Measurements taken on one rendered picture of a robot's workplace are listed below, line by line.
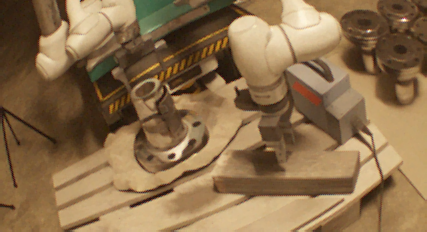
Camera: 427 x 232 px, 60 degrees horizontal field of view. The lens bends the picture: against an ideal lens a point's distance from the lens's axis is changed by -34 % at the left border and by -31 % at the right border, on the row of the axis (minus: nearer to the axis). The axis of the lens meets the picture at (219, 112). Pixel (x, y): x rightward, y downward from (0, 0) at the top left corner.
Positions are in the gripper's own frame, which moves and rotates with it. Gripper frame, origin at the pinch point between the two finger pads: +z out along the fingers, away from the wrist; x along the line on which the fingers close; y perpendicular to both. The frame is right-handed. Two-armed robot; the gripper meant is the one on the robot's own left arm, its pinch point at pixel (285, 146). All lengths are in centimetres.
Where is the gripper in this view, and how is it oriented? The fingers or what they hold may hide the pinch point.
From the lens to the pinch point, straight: 134.7
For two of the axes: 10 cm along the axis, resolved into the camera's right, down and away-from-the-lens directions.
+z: 3.0, 7.5, 5.9
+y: 8.8, 0.2, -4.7
